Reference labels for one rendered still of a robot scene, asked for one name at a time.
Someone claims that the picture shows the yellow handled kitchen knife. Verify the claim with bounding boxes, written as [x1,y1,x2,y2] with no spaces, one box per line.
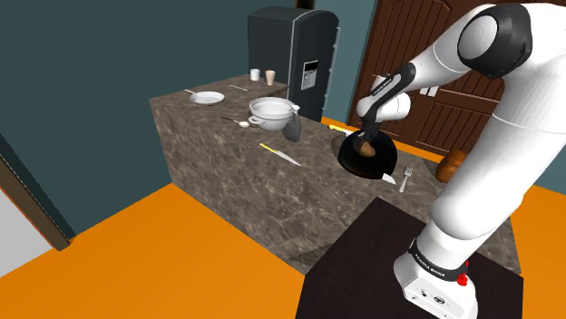
[328,123,356,136]
[259,141,303,168]

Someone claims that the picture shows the white pot with handles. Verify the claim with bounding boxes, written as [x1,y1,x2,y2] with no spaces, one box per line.
[248,96,299,132]

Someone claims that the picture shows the dark robot stand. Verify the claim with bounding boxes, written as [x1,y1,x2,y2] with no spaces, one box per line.
[295,196,525,319]

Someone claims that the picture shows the brown panelled door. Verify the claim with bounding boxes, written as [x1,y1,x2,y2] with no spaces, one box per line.
[346,0,508,159]

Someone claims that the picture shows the brown door frame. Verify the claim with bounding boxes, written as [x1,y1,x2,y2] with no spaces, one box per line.
[0,132,77,253]

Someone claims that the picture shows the dark grey refrigerator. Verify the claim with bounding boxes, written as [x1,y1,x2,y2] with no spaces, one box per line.
[246,5,341,124]

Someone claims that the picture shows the brown potato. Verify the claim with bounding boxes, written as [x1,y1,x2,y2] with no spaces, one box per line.
[356,138,377,159]

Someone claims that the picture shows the silver spoon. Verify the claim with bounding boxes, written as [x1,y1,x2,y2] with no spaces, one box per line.
[220,116,251,130]

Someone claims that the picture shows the brown bread loaf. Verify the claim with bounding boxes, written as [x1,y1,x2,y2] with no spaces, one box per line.
[434,150,468,184]

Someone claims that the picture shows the white pan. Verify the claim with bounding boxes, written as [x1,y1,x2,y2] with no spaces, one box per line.
[184,88,226,107]

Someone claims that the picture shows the black bowl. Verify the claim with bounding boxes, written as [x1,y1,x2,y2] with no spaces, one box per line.
[337,130,398,181]

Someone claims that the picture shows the silver fork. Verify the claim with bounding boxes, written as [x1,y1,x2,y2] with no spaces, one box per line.
[398,166,415,194]

